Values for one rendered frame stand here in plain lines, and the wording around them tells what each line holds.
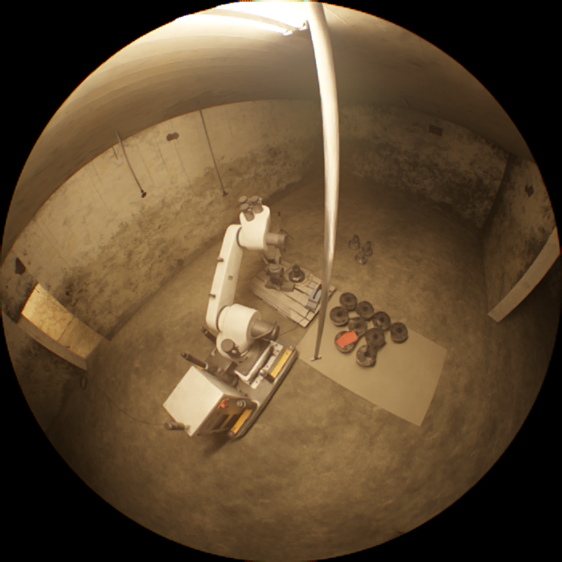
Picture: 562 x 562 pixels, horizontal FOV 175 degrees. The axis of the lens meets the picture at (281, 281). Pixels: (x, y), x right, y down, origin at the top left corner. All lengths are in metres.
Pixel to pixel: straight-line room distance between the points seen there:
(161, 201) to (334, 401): 4.13
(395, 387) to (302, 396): 1.21
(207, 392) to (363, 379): 1.83
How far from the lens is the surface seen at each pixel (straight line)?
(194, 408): 1.56
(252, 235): 1.59
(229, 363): 1.79
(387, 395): 2.60
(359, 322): 2.46
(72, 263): 3.87
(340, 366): 2.47
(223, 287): 1.63
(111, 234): 3.66
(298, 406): 2.40
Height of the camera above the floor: 2.40
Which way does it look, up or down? 50 degrees down
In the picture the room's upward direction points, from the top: 12 degrees counter-clockwise
